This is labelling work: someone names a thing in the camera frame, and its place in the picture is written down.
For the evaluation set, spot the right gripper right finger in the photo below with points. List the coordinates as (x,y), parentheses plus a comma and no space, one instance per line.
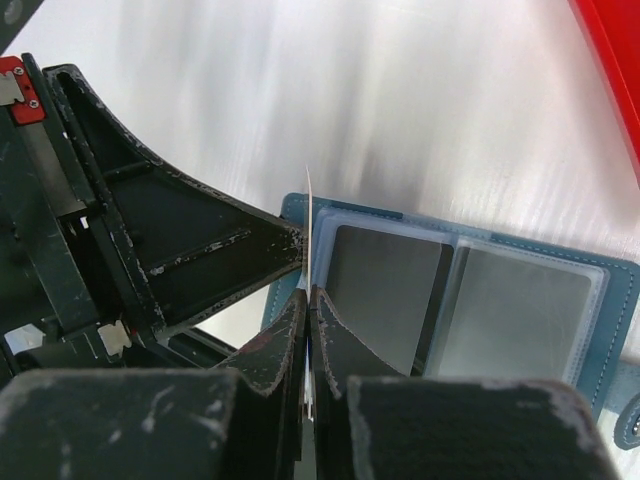
(371,422)

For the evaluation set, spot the red plastic bin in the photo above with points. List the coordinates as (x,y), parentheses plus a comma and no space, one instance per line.
(612,27)

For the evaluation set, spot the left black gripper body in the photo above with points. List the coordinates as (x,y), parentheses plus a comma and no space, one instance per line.
(60,304)

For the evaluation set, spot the blue leather card holder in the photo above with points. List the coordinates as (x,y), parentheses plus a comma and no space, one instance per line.
(512,307)

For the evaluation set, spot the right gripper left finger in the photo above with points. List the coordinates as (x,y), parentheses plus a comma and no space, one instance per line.
(238,420)

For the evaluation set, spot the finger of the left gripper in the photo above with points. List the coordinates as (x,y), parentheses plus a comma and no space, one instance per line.
(183,251)

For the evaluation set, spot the gold credit card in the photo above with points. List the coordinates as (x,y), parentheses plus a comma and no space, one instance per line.
(309,395)

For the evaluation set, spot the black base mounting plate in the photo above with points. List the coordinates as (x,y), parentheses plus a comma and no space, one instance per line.
(14,16)

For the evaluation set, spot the black credit card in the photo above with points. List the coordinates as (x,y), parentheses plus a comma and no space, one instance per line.
(388,290)

